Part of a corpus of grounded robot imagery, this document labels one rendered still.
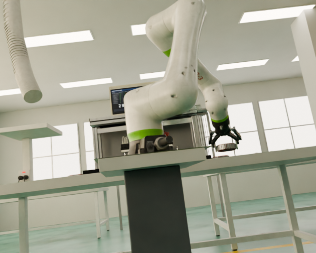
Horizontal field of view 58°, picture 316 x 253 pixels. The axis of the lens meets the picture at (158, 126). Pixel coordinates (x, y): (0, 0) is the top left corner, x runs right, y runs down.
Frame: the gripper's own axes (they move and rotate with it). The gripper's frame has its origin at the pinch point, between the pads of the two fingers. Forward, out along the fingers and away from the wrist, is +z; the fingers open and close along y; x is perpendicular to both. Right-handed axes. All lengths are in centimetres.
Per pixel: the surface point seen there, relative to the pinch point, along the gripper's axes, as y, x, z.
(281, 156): 25.8, -18.4, -10.1
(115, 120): -64, 17, -19
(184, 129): -26.3, 25.1, 7.4
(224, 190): -13, 38, 113
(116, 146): -71, 13, 0
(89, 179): -63, -33, -32
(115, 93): -64, 35, -27
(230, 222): -11, 13, 129
